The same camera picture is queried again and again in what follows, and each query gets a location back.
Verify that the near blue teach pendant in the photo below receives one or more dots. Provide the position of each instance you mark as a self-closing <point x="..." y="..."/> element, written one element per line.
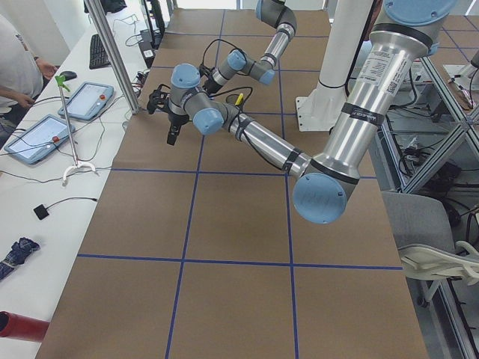
<point x="38" y="141"/>

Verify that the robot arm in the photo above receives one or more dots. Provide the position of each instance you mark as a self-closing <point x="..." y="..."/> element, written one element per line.
<point x="275" y="14"/>
<point x="370" y="51"/>

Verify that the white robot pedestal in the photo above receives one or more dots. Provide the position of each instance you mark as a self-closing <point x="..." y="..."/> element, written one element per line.
<point x="320" y="110"/>

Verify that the white office chair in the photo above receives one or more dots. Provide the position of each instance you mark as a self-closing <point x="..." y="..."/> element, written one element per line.
<point x="425" y="244"/>

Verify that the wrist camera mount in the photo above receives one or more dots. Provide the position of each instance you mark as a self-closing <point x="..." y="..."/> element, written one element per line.
<point x="159" y="100"/>

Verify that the blue teach pendant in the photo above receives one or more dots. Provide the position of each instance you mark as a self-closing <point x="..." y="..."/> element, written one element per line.
<point x="88" y="100"/>
<point x="38" y="141"/>

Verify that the black keyboard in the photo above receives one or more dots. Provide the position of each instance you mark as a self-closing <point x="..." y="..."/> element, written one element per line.
<point x="98" y="57"/>

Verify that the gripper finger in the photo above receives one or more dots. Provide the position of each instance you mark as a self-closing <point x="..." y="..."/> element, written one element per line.
<point x="173" y="133"/>

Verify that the red cylinder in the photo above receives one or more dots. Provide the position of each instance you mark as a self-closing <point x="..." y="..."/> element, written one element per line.
<point x="18" y="327"/>

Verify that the black computer mouse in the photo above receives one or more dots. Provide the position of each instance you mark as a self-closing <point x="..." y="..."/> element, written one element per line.
<point x="68" y="75"/>

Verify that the green handled reacher grabber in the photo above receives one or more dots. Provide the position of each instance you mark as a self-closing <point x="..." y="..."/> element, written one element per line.
<point x="77" y="164"/>

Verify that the far blue teach pendant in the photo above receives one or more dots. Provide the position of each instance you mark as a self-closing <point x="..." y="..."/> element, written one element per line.
<point x="88" y="100"/>

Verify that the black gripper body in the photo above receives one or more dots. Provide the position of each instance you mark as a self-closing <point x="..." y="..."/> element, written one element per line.
<point x="175" y="120"/>
<point x="208" y="85"/>

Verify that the black mesh pen cup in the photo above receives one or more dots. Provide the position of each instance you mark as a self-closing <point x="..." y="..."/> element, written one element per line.
<point x="231" y="98"/>

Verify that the person in white shirt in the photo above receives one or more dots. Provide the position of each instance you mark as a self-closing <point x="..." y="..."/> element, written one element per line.
<point x="23" y="74"/>

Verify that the small black puck device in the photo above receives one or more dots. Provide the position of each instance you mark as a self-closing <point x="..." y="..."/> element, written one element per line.
<point x="41" y="212"/>

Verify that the folded blue umbrella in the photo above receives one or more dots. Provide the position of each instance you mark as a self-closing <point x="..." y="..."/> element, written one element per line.
<point x="19" y="252"/>

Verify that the aluminium frame post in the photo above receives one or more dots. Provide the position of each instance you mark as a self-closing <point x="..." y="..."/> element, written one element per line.
<point x="104" y="31"/>

